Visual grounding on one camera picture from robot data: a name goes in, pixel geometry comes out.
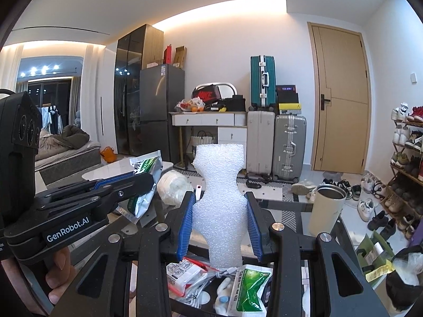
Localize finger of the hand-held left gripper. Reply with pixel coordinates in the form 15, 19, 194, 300
45, 171, 137, 202
89, 173, 156, 222

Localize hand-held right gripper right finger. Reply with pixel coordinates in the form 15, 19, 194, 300
244, 192, 391, 317

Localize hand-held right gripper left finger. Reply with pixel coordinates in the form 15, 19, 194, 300
49, 191, 197, 317

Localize green white packet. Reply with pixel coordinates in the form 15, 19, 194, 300
126, 151, 165, 221
227, 263, 274, 317

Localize white foam piece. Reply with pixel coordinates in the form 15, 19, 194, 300
191, 143, 251, 269

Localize zip bag with white pack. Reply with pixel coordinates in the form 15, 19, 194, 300
166, 258, 213, 300

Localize person's left hand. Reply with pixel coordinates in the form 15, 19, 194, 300
0, 247, 79, 317

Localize orange bag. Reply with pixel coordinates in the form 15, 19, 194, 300
100, 146, 117, 163

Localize white plastic bag bundle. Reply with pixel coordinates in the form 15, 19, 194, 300
156, 170, 194, 207

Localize grey sofa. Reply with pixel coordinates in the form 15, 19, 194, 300
34, 139, 102, 186

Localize brown blanket heap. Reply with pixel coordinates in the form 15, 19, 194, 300
38, 125, 90, 154

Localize hanging clothes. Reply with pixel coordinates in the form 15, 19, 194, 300
37, 105, 64, 134

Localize white blue plush toy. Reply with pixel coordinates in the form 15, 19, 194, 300
214, 277, 239, 315

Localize beige tumbler cup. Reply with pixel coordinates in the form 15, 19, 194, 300
308, 184, 348, 237

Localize grey refrigerator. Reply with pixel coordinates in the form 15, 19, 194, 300
138, 64, 186, 163

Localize white picket basket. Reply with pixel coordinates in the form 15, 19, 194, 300
191, 131, 219, 154

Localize silver suitcase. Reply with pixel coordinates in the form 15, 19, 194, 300
272, 113, 307, 183

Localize white suitcase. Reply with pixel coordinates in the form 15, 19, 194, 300
245, 110, 276, 178

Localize tall black glass cabinet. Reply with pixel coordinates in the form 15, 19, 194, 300
113, 24, 165, 156

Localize balcony glass door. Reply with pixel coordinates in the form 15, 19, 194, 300
16, 57, 84, 134

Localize bag of fruit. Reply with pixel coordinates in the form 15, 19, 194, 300
174, 98, 206, 113

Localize pile of loose shoes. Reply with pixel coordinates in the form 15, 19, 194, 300
292, 169, 417, 242

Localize green paper bag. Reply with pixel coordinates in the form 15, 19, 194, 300
356, 230, 398, 288

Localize red black shoe box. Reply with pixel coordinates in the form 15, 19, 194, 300
191, 85, 222, 105

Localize brown cardboard box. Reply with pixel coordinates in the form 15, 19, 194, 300
173, 45, 188, 71

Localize black display box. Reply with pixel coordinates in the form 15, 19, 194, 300
275, 85, 298, 104

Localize white chair back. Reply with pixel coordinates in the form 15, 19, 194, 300
194, 81, 237, 100

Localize teal suitcase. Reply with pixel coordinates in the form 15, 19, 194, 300
249, 55, 277, 110

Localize wooden door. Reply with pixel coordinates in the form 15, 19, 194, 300
307, 22, 371, 174

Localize black trash bag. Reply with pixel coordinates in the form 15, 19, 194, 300
384, 247, 423, 311

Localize metal shoe rack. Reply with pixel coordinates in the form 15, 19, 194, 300
389, 104, 423, 225

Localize clear bag with cable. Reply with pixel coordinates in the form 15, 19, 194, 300
183, 269, 232, 308

